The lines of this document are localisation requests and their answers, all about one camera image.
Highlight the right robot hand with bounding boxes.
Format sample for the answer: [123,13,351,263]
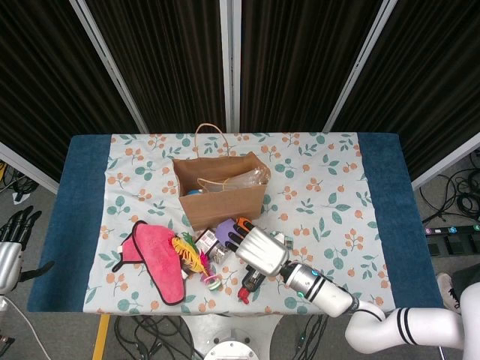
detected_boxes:
[223,217,290,278]

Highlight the bundle of transparent straws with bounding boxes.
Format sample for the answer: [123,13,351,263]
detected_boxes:
[209,167,272,194]

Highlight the blue velvet table cover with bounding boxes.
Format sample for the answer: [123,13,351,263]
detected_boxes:
[26,133,439,313]

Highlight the clear jar of paper clips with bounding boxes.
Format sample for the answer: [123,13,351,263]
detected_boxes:
[209,246,230,266]

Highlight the white shoe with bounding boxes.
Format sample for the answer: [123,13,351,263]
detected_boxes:
[436,272,463,314]

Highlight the floral print tablecloth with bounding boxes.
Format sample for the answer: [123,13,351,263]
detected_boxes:
[82,131,395,316]

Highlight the yellow floor tape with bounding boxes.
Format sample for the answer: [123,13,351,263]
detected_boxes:
[91,313,111,360]

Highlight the pink towel black trim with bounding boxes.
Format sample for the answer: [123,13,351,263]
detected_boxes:
[112,220,187,307]

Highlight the white cable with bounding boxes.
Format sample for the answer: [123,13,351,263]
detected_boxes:
[3,299,50,360]

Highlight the colourful feather shuttlecock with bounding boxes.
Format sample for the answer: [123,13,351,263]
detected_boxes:
[170,232,222,292]

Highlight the black foot pedal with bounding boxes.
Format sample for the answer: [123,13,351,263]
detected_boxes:
[466,222,480,254]
[445,224,467,257]
[424,226,446,258]

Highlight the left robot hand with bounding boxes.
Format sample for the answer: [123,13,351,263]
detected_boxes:
[0,209,56,296]

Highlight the black ink bottle red cap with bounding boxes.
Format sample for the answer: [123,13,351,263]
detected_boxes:
[236,264,268,305]

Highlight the purple white labelled box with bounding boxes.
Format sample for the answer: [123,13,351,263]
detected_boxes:
[194,229,218,253]

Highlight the purple foam cube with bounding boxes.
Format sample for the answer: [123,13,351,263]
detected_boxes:
[215,219,241,245]

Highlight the brown paper bag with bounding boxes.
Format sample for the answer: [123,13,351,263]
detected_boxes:
[172,122,272,230]

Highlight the black partition panel white frame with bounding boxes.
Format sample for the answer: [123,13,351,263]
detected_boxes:
[230,0,395,133]
[69,0,232,134]
[322,0,480,191]
[0,0,149,194]

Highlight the black floor cables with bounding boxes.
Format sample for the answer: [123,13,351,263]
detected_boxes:
[292,313,329,360]
[114,314,203,360]
[418,148,480,226]

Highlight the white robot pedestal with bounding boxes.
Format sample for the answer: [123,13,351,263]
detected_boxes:
[178,313,287,360]

